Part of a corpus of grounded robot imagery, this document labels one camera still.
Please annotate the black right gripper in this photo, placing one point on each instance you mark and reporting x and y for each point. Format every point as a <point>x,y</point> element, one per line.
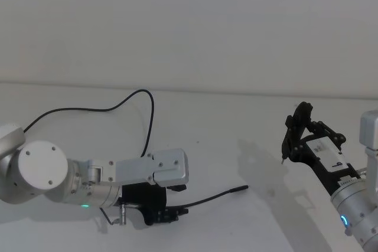
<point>322,160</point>

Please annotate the white table cloth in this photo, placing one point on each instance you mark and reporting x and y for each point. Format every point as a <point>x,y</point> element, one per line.
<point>224,145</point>

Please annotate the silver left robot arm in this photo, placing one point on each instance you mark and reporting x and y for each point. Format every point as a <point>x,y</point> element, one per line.
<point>41,163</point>

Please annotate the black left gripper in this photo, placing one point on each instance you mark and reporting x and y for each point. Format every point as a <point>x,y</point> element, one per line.
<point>147,197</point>

